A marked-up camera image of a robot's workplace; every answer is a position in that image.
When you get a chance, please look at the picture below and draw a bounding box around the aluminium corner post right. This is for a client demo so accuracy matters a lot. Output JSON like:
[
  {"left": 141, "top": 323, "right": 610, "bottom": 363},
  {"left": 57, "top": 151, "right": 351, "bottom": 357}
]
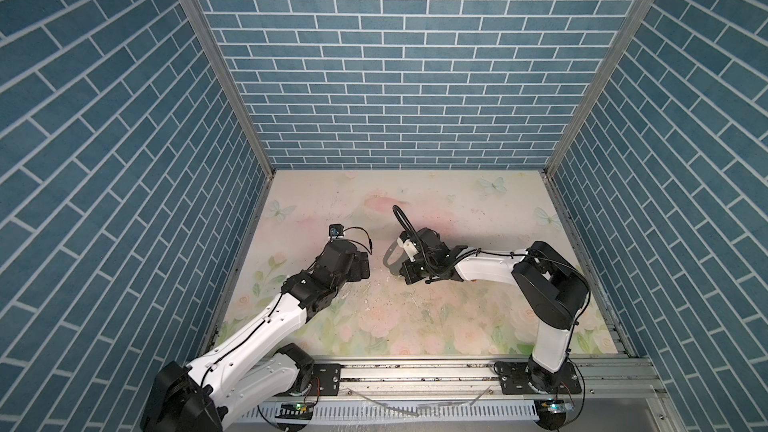
[{"left": 542, "top": 0, "right": 655, "bottom": 182}]

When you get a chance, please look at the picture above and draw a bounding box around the aluminium corner post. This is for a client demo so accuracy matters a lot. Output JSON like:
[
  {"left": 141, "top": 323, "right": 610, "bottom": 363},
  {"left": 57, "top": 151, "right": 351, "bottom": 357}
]
[
  {"left": 542, "top": 0, "right": 655, "bottom": 182},
  {"left": 178, "top": 0, "right": 275, "bottom": 180}
]

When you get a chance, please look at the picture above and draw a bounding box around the aluminium corner post left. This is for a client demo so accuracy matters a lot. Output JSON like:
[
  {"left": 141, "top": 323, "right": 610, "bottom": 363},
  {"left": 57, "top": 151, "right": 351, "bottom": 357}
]
[{"left": 178, "top": 0, "right": 275, "bottom": 180}]

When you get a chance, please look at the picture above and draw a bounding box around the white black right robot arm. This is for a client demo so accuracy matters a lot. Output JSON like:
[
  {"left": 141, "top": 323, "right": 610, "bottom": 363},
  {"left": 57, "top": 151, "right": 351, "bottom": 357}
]
[{"left": 397, "top": 228, "right": 591, "bottom": 393}]

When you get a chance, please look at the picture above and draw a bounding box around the black corrugated cable hose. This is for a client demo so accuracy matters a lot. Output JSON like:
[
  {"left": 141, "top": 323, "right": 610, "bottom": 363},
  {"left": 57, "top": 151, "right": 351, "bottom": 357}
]
[{"left": 392, "top": 204, "right": 433, "bottom": 259}]

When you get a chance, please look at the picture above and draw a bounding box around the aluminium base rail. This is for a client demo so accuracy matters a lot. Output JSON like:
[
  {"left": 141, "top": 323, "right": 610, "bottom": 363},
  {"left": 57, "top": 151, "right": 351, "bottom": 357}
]
[{"left": 317, "top": 354, "right": 666, "bottom": 401}]

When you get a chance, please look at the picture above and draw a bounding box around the white slotted cable duct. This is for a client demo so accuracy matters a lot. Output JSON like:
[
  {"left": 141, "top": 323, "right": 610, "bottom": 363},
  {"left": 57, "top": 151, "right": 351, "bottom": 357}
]
[{"left": 238, "top": 400, "right": 539, "bottom": 426}]

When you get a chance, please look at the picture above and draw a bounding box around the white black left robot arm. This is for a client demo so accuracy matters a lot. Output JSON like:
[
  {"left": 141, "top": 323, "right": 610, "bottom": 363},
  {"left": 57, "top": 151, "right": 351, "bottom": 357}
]
[{"left": 139, "top": 237, "right": 372, "bottom": 431}]

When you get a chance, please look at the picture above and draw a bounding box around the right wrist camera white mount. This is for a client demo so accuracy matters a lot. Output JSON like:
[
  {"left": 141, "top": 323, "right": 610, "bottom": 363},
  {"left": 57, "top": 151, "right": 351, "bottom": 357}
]
[{"left": 397, "top": 238, "right": 419, "bottom": 262}]

